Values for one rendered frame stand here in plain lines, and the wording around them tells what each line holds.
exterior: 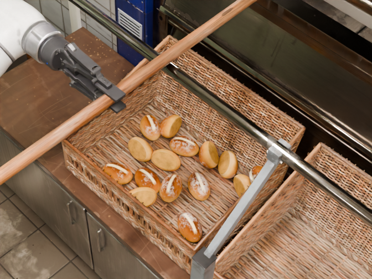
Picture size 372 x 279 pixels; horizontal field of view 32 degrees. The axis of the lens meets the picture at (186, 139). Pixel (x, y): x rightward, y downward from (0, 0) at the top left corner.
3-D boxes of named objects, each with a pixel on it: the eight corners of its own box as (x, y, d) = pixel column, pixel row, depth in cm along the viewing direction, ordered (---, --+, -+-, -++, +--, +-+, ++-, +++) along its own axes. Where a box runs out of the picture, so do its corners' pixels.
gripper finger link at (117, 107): (95, 94, 148) (96, 97, 148) (116, 112, 145) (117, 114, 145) (105, 88, 149) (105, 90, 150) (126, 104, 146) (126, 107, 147)
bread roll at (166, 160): (175, 176, 205) (180, 172, 210) (182, 157, 203) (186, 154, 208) (146, 164, 207) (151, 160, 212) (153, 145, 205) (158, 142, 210)
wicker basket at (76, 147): (167, 88, 231) (169, 30, 209) (293, 180, 209) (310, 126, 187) (62, 168, 208) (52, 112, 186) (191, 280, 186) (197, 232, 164)
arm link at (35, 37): (53, 42, 162) (70, 54, 159) (24, 60, 157) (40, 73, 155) (50, 14, 155) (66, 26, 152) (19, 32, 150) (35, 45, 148)
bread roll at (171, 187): (175, 206, 200) (176, 197, 195) (155, 200, 201) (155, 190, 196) (185, 181, 205) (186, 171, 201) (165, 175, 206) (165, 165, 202)
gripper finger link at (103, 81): (97, 75, 146) (96, 65, 144) (112, 86, 144) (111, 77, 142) (92, 78, 146) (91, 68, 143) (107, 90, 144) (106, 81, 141)
